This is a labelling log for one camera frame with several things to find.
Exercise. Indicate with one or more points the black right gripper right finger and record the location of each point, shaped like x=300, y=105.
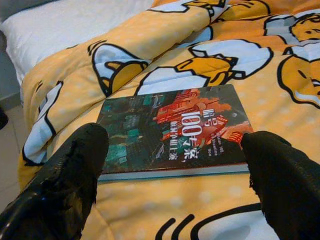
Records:
x=287, y=180

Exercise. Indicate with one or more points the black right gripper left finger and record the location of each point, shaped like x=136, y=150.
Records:
x=62, y=175

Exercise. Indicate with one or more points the white quilted mattress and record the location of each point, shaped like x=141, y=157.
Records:
x=62, y=30

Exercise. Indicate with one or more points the dark book with red cover art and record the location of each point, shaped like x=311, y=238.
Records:
x=150, y=130

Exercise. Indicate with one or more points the yellow cartoon print blanket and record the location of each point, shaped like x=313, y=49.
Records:
x=175, y=205

